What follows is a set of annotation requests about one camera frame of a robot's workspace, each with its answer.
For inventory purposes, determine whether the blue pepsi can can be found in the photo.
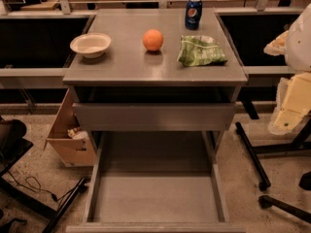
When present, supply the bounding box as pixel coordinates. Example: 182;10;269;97
185;0;202;30

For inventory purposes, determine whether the black office chair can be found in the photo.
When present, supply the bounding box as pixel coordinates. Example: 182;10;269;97
0;115;57;233

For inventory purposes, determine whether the grey drawer cabinet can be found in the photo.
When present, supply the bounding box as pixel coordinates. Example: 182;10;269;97
62;7;249;167

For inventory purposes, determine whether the closed grey top drawer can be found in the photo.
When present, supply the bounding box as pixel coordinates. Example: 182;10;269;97
73;103;234;131

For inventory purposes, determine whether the open grey middle drawer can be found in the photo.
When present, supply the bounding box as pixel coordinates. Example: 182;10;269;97
66;131;246;233

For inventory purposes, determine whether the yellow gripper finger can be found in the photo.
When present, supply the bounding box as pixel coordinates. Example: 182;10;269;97
263;30;288;56
268;73;311;135

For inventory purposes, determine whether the black chair base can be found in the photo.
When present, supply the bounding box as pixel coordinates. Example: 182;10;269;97
235;119;311;223

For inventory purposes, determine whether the white paper bowl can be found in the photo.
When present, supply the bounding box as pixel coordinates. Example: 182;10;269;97
70;33;112;58

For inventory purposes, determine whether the green jalapeno chip bag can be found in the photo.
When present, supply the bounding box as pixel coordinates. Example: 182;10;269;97
177;36;227;67

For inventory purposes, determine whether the black cable on floor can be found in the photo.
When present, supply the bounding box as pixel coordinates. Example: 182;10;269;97
6;170;77;204

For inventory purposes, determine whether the orange fruit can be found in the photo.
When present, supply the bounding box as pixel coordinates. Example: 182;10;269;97
143;29;163;51

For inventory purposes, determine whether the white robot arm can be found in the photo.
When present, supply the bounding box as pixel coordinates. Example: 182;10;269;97
263;4;311;135

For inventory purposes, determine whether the black stand leg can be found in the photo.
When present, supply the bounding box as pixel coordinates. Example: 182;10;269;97
42;178;90;233

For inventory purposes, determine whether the cardboard box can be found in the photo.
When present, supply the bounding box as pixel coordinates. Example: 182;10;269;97
47;91;95;167

